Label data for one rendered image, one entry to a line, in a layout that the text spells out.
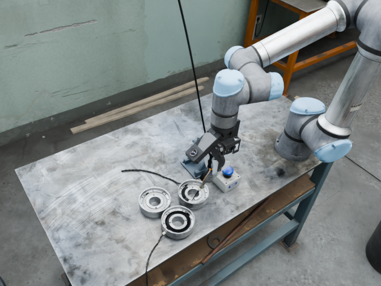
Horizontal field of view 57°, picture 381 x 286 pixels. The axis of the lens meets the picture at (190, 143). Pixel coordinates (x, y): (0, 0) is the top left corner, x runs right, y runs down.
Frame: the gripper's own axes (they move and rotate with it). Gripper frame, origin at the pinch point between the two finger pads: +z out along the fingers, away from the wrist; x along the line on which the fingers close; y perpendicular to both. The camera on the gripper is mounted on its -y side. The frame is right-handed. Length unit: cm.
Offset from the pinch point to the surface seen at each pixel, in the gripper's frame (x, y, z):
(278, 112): 23, 57, 13
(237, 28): 170, 162, 56
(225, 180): 0.0, 7.6, 8.6
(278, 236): -6, 47, 69
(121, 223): 5.9, -29.4, 13.0
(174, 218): -2.6, -15.0, 11.0
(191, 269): -8.3, -10.3, 39.9
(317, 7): 104, 178, 15
